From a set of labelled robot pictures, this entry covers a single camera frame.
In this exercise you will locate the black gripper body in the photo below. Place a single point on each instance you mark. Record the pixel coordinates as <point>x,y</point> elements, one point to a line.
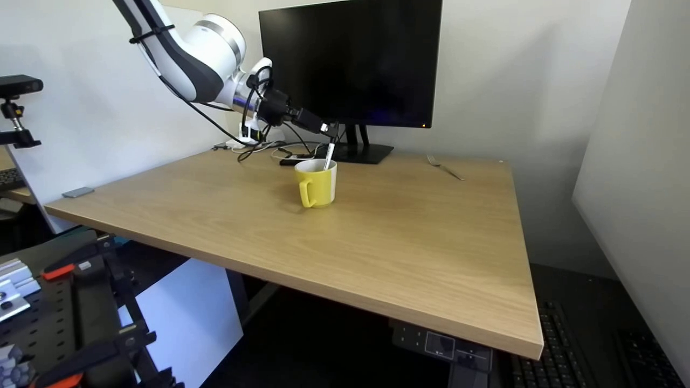
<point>273,109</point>

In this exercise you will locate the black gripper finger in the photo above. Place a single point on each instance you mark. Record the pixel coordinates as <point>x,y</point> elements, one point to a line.
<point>310,131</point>
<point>313,120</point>

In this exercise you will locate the white marker with black cap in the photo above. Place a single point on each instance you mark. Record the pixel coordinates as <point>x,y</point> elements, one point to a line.
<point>328,155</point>

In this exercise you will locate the yellow mug with white inside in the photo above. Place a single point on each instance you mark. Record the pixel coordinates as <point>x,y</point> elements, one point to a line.
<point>319,188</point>

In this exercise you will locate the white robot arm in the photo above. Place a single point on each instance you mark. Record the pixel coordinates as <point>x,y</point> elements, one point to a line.
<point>202,56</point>

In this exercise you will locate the small black adapter dongle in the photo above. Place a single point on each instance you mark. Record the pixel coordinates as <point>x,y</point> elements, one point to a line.
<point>288,162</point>

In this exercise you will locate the black monitor stand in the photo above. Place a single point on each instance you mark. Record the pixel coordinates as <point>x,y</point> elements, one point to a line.
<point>356,151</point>

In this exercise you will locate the white power adapter box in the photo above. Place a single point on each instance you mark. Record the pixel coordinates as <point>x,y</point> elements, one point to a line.
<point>233,143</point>

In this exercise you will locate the black computer monitor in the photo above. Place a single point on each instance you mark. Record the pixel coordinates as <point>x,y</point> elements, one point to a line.
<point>359,65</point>

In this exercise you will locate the white foam board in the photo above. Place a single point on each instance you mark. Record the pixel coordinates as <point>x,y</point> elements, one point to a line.
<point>647,179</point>
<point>88,143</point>

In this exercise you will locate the small grey flat block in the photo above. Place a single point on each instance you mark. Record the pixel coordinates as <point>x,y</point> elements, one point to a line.
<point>79,192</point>

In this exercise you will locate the white panel under desk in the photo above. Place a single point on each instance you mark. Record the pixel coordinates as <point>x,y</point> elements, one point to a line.
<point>195,325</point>

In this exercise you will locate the desk height control panel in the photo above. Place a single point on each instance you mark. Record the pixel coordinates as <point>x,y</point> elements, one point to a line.
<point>438,346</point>

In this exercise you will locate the black perforated metal rack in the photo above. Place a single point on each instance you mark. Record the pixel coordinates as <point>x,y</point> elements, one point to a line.
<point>56,316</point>

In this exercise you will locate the silver aluminium profiles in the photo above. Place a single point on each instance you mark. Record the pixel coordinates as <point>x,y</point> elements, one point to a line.
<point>19,284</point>

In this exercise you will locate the computer keyboard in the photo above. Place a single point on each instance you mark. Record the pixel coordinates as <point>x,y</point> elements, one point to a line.
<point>558,359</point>

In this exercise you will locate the grey metal parts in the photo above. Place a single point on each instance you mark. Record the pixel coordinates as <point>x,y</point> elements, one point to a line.
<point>11,363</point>

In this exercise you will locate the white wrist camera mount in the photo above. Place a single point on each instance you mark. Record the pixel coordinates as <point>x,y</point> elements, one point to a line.
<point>251,125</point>

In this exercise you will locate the black camera on tripod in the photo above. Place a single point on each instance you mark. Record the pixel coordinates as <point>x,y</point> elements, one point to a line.
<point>19,87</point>

